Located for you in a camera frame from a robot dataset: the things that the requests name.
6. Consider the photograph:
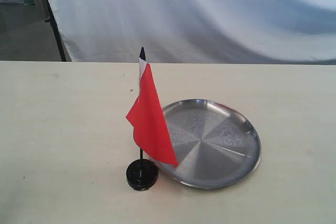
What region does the black backdrop stand pole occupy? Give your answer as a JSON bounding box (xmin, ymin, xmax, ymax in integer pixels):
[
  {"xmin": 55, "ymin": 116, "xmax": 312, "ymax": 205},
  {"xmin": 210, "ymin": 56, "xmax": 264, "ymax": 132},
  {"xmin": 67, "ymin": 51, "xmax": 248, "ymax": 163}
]
[{"xmin": 44, "ymin": 0, "xmax": 67, "ymax": 62}]

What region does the black round flag base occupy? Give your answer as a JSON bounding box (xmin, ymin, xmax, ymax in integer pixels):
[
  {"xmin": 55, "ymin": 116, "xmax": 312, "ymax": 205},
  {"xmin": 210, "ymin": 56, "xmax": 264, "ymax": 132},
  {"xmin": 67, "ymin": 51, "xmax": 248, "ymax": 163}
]
[{"xmin": 126, "ymin": 159, "xmax": 159, "ymax": 191}]

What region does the red flag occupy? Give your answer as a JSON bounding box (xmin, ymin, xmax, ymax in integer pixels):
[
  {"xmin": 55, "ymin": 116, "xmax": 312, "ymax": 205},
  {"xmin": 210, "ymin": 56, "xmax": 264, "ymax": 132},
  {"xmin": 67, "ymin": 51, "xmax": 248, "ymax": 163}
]
[{"xmin": 126, "ymin": 48, "xmax": 179, "ymax": 166}]

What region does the round steel plate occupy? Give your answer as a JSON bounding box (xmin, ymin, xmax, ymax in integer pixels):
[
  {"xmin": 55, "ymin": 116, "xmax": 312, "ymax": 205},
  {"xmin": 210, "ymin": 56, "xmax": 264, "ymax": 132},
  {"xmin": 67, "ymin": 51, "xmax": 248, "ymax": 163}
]
[{"xmin": 155, "ymin": 99, "xmax": 261, "ymax": 190}]

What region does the white backdrop cloth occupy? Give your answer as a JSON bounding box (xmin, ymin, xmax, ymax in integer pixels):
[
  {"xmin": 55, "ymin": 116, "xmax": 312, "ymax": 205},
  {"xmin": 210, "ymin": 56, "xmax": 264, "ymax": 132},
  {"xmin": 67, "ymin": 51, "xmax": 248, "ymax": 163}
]
[{"xmin": 48, "ymin": 0, "xmax": 335, "ymax": 65}]

